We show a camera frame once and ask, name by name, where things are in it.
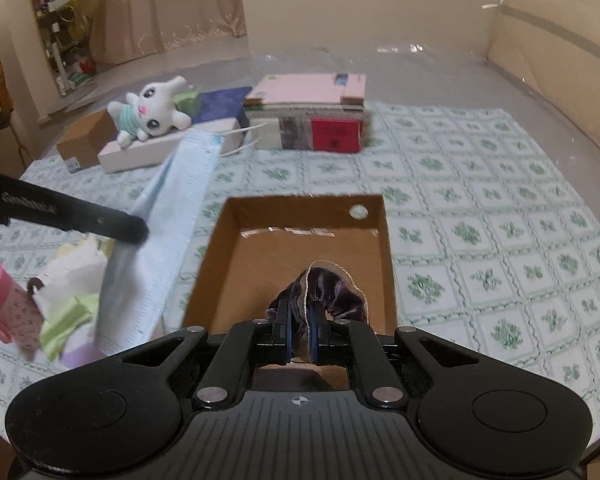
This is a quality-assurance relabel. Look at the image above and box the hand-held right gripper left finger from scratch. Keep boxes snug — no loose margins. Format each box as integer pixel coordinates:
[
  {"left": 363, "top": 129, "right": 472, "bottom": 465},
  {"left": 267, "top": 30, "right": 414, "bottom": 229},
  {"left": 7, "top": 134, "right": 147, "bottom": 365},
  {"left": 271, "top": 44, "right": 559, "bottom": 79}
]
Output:
[{"left": 109, "top": 305, "right": 294, "bottom": 408}]

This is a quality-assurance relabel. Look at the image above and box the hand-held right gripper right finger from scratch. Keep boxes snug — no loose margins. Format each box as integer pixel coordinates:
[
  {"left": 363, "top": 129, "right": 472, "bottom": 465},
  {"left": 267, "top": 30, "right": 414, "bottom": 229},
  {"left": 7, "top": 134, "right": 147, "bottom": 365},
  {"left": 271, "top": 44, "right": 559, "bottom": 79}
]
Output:
[{"left": 309, "top": 305, "right": 486, "bottom": 408}]

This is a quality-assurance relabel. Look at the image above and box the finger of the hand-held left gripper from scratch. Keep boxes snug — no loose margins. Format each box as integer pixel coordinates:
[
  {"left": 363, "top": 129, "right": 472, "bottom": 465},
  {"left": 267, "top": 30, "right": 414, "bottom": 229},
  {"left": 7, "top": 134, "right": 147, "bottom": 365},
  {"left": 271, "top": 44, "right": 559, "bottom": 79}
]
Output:
[{"left": 60, "top": 204, "right": 149, "bottom": 247}]

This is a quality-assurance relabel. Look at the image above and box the purple velvet scrunchie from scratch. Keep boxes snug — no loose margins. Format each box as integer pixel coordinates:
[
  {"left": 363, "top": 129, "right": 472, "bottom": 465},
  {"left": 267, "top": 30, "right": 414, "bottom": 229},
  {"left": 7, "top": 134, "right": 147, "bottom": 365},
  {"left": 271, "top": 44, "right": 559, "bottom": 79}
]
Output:
[{"left": 266, "top": 260, "right": 372, "bottom": 324}]

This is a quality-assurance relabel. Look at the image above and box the white cloth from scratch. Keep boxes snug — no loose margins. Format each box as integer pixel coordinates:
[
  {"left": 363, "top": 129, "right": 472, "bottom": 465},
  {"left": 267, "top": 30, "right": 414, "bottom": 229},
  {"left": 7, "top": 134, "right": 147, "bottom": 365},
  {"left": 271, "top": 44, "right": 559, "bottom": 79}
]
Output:
[{"left": 34, "top": 240, "right": 107, "bottom": 313}]

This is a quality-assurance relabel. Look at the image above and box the blue face mask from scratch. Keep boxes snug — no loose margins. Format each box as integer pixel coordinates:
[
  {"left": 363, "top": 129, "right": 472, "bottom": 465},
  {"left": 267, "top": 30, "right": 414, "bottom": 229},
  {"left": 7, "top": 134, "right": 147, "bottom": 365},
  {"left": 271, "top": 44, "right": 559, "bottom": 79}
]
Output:
[{"left": 96, "top": 129, "right": 268, "bottom": 357}]

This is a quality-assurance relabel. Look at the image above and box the long white box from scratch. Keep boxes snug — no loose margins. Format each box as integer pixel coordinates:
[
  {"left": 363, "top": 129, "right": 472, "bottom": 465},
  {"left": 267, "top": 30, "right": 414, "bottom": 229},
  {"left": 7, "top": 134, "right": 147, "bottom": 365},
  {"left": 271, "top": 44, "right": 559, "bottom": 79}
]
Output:
[{"left": 97, "top": 117, "right": 252, "bottom": 174}]

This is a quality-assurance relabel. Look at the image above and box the closed brown cardboard box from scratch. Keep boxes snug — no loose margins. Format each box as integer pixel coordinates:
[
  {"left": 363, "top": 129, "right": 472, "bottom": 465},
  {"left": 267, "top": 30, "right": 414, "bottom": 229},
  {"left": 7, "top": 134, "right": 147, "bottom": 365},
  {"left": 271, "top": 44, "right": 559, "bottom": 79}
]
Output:
[{"left": 56, "top": 110, "right": 119, "bottom": 174}]

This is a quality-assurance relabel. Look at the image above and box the pink printed bottle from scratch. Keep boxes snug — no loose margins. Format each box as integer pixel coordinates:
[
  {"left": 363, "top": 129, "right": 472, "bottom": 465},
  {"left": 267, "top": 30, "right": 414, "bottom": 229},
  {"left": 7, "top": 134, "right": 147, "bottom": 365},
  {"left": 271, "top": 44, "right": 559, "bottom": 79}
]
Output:
[{"left": 0, "top": 261, "right": 46, "bottom": 362}]

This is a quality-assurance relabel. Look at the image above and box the green striped sock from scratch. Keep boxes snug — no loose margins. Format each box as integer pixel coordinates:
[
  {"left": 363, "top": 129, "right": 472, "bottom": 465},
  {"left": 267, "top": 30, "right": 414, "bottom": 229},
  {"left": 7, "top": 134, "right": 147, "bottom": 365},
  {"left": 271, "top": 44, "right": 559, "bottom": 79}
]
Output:
[{"left": 40, "top": 294, "right": 101, "bottom": 362}]

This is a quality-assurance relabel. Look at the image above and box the white plush bunny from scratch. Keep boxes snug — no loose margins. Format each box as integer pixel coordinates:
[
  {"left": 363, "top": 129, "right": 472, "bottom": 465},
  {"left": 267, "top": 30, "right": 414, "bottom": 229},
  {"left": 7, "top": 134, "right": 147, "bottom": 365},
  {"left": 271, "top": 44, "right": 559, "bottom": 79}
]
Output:
[{"left": 106, "top": 76, "right": 201, "bottom": 149}]

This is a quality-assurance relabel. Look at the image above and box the lavender cloth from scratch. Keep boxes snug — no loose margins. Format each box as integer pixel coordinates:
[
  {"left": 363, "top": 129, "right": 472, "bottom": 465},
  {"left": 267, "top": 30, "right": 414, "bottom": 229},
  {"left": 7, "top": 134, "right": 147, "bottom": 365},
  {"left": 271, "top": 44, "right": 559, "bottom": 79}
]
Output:
[{"left": 61, "top": 344, "right": 107, "bottom": 370}]

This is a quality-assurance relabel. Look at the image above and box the green tissue pack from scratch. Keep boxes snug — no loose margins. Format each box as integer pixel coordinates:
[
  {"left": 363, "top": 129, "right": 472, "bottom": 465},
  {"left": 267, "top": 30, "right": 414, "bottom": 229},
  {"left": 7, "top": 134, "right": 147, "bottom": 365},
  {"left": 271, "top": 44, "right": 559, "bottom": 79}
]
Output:
[{"left": 172, "top": 87, "right": 204, "bottom": 117}]

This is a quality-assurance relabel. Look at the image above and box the dark blue book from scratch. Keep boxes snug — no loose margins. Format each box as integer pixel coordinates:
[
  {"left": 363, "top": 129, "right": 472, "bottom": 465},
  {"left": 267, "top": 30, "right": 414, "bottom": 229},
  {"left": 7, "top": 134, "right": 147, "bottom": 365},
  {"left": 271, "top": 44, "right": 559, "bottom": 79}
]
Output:
[{"left": 192, "top": 86, "right": 254, "bottom": 124}]

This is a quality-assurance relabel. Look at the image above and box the plastic covered standing fan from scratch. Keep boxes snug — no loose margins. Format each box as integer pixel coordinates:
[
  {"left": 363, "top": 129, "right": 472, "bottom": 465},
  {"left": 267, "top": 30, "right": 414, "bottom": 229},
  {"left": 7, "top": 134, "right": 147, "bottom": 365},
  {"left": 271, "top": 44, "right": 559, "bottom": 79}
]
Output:
[{"left": 54, "top": 0, "right": 100, "bottom": 97}]

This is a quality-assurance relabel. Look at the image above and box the wooden bookshelf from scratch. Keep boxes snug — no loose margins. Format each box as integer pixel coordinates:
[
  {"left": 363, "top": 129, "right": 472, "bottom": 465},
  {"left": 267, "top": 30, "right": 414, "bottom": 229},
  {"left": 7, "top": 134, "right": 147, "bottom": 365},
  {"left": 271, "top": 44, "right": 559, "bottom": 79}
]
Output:
[{"left": 22, "top": 0, "right": 100, "bottom": 99}]

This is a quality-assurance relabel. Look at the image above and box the green floral blanket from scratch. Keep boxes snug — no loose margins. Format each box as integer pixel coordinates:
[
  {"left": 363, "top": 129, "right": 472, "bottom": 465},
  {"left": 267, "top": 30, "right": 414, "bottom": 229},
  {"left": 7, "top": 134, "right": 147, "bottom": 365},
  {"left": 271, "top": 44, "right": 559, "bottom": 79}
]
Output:
[{"left": 0, "top": 102, "right": 600, "bottom": 441}]

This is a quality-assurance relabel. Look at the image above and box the red and grey book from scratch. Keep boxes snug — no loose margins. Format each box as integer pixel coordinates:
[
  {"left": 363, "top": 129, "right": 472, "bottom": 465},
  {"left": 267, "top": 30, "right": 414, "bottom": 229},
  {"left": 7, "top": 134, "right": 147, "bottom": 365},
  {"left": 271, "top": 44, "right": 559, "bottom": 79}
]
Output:
[{"left": 250, "top": 114, "right": 364, "bottom": 154}]

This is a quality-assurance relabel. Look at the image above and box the thin pale book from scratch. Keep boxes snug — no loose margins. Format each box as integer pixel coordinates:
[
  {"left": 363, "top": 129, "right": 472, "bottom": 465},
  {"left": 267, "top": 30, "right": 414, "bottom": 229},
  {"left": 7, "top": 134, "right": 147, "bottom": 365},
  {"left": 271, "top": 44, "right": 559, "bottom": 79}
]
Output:
[{"left": 244, "top": 102, "right": 366, "bottom": 122}]

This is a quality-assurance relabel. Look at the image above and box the beige curtain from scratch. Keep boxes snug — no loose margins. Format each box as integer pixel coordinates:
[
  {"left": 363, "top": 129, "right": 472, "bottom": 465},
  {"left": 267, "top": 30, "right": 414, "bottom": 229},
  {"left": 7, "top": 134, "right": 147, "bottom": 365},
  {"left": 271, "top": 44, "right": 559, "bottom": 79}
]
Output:
[{"left": 87, "top": 0, "right": 249, "bottom": 67}]

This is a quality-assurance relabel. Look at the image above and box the pink book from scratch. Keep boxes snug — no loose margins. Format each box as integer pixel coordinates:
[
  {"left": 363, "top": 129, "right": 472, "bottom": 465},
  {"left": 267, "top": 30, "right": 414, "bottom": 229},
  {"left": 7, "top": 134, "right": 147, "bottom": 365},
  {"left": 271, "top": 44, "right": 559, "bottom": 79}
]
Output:
[{"left": 243, "top": 73, "right": 367, "bottom": 107}]

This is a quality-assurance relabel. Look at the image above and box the plastic wrapped bed headboard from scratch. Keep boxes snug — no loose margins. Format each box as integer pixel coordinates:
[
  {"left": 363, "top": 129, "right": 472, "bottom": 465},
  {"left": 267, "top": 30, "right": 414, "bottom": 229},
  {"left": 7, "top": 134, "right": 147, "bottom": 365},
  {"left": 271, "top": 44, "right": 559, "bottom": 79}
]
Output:
[{"left": 486, "top": 0, "right": 600, "bottom": 147}]

